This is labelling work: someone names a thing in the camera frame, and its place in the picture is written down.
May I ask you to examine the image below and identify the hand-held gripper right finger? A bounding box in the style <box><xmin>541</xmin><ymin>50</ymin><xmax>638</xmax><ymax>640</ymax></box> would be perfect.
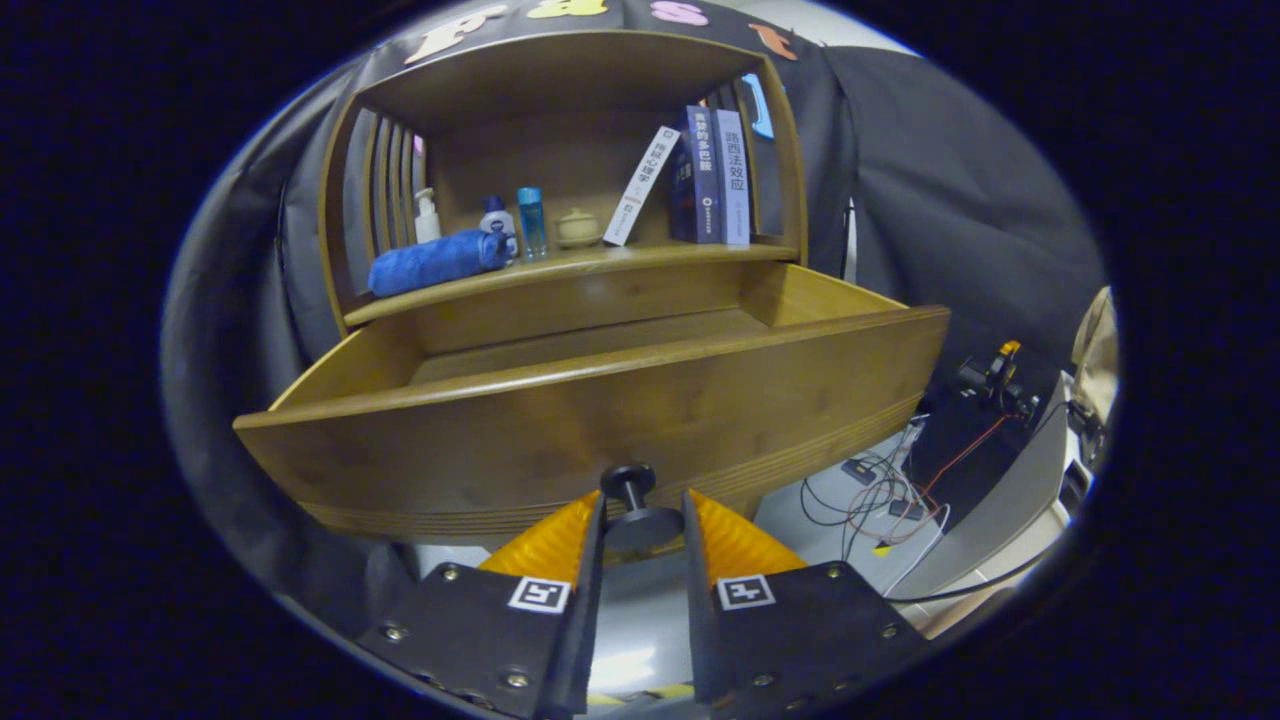
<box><xmin>683</xmin><ymin>488</ymin><xmax>931</xmax><ymax>716</ymax></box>

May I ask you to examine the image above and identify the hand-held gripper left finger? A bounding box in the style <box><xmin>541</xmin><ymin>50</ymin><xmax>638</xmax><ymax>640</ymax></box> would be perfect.
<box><xmin>355</xmin><ymin>490</ymin><xmax>608</xmax><ymax>720</ymax></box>

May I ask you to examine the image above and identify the wooden countertop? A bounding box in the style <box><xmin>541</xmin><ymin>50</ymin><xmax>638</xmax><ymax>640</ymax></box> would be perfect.
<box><xmin>343</xmin><ymin>240</ymin><xmax>801</xmax><ymax>326</ymax></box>

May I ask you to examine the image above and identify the wooden cabinet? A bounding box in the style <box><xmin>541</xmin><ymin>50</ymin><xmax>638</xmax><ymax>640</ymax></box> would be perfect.
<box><xmin>318</xmin><ymin>30</ymin><xmax>809</xmax><ymax>336</ymax></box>

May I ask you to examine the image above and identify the yellow black floor tape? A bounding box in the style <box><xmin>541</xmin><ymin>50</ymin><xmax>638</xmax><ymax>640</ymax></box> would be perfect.
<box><xmin>588</xmin><ymin>683</ymin><xmax>696</xmax><ymax>706</ymax></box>

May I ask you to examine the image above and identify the grey panel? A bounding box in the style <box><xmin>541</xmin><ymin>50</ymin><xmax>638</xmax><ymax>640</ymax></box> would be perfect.
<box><xmin>888</xmin><ymin>375</ymin><xmax>1078</xmax><ymax>603</ymax></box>

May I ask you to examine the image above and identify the orange and black device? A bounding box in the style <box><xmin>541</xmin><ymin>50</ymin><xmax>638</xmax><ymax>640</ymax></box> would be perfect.
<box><xmin>955</xmin><ymin>340</ymin><xmax>1041</xmax><ymax>426</ymax></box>

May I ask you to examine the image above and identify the blue folded towel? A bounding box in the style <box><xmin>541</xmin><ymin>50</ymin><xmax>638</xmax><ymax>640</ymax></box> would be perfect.
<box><xmin>368</xmin><ymin>229</ymin><xmax>509</xmax><ymax>298</ymax></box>

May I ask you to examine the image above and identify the beige lidded teacup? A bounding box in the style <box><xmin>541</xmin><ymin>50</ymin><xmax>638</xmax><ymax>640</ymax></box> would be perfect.
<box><xmin>555</xmin><ymin>207</ymin><xmax>603</xmax><ymax>249</ymax></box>

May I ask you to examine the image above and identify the clear blue bottle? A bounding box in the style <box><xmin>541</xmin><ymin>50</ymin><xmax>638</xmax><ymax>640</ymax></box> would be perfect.
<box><xmin>516</xmin><ymin>187</ymin><xmax>549</xmax><ymax>261</ymax></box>

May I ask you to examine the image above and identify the white bottle with blue cap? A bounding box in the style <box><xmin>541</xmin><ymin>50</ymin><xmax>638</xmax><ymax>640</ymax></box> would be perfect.
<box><xmin>479</xmin><ymin>195</ymin><xmax>519</xmax><ymax>263</ymax></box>

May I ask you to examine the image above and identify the white book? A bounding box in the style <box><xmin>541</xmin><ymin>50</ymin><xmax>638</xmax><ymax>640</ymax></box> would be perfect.
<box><xmin>602</xmin><ymin>125</ymin><xmax>681</xmax><ymax>247</ymax></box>

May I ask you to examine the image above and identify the dark blue book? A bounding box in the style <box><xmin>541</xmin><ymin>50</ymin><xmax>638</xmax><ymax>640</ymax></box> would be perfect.
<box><xmin>668</xmin><ymin>105</ymin><xmax>723</xmax><ymax>245</ymax></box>

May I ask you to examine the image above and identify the pale purple book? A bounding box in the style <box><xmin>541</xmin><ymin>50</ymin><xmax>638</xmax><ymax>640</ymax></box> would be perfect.
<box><xmin>714</xmin><ymin>108</ymin><xmax>753</xmax><ymax>248</ymax></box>

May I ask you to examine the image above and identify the black backdrop cloth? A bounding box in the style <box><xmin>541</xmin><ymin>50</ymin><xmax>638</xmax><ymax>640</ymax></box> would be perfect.
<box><xmin>160</xmin><ymin>0</ymin><xmax>1111</xmax><ymax>601</ymax></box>

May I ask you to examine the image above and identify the tangle of floor cables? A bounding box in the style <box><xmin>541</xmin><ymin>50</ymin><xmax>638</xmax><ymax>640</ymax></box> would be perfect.
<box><xmin>800</xmin><ymin>415</ymin><xmax>1011</xmax><ymax>591</ymax></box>

